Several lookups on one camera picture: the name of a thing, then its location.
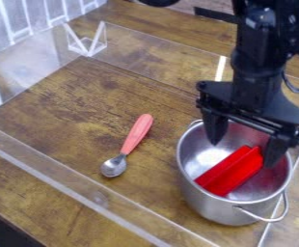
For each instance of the black strip on table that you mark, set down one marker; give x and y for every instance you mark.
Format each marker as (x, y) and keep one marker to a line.
(215, 15)

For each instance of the silver steel pot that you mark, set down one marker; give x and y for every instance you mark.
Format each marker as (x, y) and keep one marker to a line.
(261, 199)

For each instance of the clear acrylic front barrier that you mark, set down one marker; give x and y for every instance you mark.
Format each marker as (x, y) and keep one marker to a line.
(131, 215)

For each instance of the clear acrylic triangle bracket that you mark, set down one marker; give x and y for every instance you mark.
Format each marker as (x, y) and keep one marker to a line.
(87, 46)

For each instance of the red rectangular block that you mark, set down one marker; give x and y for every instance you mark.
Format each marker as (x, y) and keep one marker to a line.
(233, 171)

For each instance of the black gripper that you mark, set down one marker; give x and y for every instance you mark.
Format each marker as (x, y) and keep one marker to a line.
(254, 102)

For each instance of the spoon with pink handle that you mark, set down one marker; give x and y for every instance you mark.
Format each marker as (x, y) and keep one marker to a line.
(115, 166)

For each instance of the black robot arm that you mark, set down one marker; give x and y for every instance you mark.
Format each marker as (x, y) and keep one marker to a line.
(267, 34)

